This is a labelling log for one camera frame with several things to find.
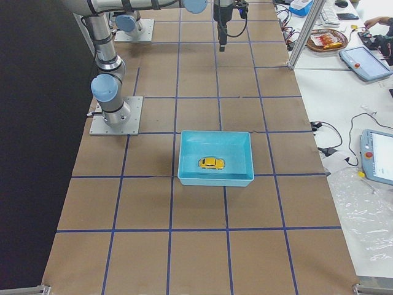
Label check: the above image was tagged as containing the clear plastic sheet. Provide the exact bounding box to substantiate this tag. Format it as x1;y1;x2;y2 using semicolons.
327;168;392;263

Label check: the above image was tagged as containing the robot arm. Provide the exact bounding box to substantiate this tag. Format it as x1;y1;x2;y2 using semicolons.
64;1;207;136
115;12;144;36

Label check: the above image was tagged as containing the teach pendant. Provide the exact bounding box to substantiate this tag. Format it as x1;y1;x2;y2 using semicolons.
338;46;392;82
360;129;393;185

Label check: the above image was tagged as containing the aluminium frame post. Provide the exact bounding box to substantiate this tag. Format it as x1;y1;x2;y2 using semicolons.
287;0;325;69

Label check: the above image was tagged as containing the black power cable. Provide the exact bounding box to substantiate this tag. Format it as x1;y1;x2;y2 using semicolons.
309;112;393;167

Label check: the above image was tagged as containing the near teach pendant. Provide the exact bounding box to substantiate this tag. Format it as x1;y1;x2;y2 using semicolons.
360;129;393;185

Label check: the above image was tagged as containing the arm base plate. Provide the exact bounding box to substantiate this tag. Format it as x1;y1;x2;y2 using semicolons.
89;96;143;136
115;15;154;43

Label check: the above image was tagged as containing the blue white box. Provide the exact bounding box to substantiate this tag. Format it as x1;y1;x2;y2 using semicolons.
289;0;313;17

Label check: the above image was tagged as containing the white keyboard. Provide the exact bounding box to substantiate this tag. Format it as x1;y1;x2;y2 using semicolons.
319;1;340;28

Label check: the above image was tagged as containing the person's hand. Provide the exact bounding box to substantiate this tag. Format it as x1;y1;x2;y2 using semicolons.
364;17;381;28

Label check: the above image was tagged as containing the yellow beetle toy car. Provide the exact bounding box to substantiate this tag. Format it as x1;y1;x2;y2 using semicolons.
198;157;225;170

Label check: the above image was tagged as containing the black computer mouse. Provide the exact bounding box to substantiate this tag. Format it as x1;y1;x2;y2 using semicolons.
334;0;348;8

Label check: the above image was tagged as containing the far teach pendant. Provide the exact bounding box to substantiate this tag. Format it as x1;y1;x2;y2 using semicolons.
338;46;392;82

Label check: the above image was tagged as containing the wicker basket with snacks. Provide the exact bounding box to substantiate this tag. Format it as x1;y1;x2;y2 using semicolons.
306;29;349;52

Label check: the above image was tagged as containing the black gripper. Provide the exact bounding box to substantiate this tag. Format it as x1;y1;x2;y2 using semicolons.
213;0;235;52

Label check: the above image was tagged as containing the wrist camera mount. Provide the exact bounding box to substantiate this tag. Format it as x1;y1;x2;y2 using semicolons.
235;0;249;19

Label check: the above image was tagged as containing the light blue plastic bin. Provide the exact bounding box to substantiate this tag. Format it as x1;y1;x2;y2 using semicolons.
177;131;254;187

